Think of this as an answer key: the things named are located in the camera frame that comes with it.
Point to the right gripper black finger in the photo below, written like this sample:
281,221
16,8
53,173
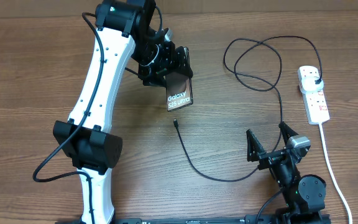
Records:
286,132
254,147

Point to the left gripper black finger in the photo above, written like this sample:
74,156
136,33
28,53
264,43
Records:
182,65
154,79

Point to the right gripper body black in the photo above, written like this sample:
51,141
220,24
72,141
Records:
269,159

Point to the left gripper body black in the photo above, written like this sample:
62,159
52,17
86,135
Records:
153,60

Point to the Galaxy smartphone with bronze screen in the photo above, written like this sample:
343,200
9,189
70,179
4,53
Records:
178,91

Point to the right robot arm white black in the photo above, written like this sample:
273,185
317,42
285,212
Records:
303,195

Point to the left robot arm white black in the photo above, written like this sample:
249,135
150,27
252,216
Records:
122,33

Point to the white charger plug adapter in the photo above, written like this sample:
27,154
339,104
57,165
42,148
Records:
310,84

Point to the white power strip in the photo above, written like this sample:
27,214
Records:
315,102

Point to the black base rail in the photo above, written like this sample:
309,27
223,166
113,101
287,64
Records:
191,221

